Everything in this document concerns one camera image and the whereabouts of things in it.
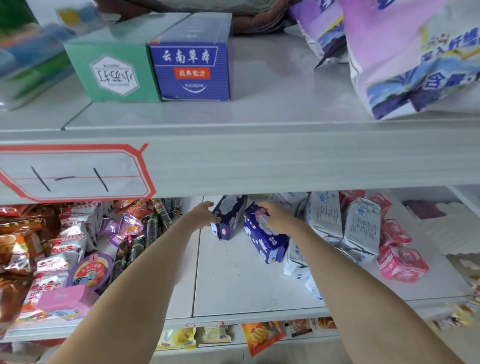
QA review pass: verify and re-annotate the person's right hand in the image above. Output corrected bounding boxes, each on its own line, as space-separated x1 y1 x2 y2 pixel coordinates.
255 202 302 239

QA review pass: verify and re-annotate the person's left hand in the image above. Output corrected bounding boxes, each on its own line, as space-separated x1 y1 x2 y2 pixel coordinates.
183 201 224 232

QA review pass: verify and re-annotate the purple pad packet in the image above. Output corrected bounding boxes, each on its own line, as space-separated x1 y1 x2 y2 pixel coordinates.
243 204 290 265
209 194 248 241

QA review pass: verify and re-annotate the small white ABC packet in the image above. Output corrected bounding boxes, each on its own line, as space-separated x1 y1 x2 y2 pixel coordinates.
283 239 312 278
304 275 325 303

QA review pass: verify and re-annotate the white metal shelf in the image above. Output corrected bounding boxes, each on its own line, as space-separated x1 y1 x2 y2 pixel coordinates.
0 11 480 353

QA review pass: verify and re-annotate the pile of white pad packets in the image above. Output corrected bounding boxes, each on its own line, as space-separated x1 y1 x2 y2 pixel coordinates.
271 190 383 265

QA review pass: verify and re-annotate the row of red strip packets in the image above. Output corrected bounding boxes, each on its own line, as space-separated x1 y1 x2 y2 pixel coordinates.
284 318 314 338

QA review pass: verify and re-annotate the orange chip bag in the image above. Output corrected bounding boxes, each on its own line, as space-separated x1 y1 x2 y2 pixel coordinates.
241 321 286 358

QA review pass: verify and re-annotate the person's left forearm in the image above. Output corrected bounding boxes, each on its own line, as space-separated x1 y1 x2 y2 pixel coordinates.
46 219 203 364

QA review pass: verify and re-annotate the person's right forearm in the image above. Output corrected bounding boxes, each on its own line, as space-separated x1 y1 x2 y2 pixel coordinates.
286 223 466 364

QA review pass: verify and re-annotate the heap of purple candy packets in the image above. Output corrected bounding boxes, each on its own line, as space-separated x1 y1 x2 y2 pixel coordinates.
99 198 151 248

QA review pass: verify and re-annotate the red bordered paper label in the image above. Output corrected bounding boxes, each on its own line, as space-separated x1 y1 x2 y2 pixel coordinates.
185 320 225 329
0 143 157 203

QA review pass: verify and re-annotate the beige snack bag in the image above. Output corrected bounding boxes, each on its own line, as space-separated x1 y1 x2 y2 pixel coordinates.
196 325 233 345

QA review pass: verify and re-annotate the yellow chip bag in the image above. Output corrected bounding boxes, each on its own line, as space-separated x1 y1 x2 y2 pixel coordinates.
155 327 198 352

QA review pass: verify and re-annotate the round purple candy tin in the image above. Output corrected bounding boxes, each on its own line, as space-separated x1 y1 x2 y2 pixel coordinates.
67 253 115 292

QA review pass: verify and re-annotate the row of silver red packets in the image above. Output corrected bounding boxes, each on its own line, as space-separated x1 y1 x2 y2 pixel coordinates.
22 202 104 312

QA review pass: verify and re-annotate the purple cloth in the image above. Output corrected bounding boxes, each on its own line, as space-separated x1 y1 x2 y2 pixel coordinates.
403 199 447 220

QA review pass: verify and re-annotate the blue cardboard box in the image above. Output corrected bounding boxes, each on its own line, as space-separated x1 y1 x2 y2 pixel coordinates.
149 12 233 102

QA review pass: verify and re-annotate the pink box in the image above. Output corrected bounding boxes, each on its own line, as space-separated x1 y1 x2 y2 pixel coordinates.
35 284 100 322

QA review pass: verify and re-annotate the green cardboard box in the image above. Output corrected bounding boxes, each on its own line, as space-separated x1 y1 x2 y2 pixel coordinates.
62 13 192 103

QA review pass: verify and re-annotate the pile of red snack packets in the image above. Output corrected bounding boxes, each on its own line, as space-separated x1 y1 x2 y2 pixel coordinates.
0 204 61 327

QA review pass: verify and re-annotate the folded grey brown cloth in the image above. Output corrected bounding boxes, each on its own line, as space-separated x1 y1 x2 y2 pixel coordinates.
123 0 301 37

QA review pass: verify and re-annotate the large purple detergent bag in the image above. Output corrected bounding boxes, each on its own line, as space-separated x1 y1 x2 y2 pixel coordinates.
339 0 480 122

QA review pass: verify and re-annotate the bundle of clear packets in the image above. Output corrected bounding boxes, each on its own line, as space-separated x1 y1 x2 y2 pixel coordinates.
0 1 98 112

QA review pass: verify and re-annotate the green bag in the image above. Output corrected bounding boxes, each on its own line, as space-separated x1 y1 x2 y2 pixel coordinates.
0 0 38 31

